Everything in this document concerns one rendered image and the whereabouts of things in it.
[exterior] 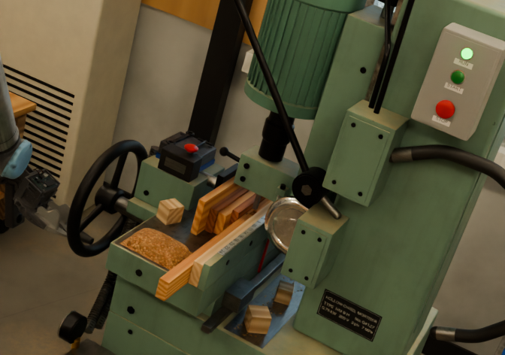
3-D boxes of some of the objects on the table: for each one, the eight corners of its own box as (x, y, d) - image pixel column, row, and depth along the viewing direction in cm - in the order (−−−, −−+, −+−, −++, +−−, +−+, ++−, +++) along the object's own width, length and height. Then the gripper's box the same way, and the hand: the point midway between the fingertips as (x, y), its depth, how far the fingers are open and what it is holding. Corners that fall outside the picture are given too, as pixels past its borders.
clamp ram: (204, 186, 193) (213, 151, 189) (232, 200, 190) (243, 165, 187) (183, 199, 185) (193, 162, 181) (213, 213, 183) (223, 177, 179)
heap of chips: (143, 228, 171) (146, 216, 170) (196, 255, 168) (200, 243, 166) (119, 244, 164) (122, 231, 163) (174, 272, 160) (177, 259, 159)
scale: (317, 173, 202) (318, 173, 202) (322, 175, 202) (322, 175, 202) (217, 253, 160) (217, 252, 160) (223, 256, 159) (223, 255, 159)
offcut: (180, 222, 177) (185, 206, 176) (165, 225, 175) (169, 209, 173) (170, 213, 179) (174, 198, 178) (155, 216, 177) (159, 200, 175)
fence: (319, 186, 209) (325, 167, 207) (325, 189, 209) (331, 170, 206) (196, 287, 158) (203, 262, 156) (204, 292, 157) (211, 266, 155)
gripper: (3, 159, 193) (68, 224, 190) (29, 148, 201) (93, 210, 198) (-12, 185, 198) (52, 249, 195) (14, 174, 206) (77, 235, 202)
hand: (64, 234), depth 198 cm, fingers closed
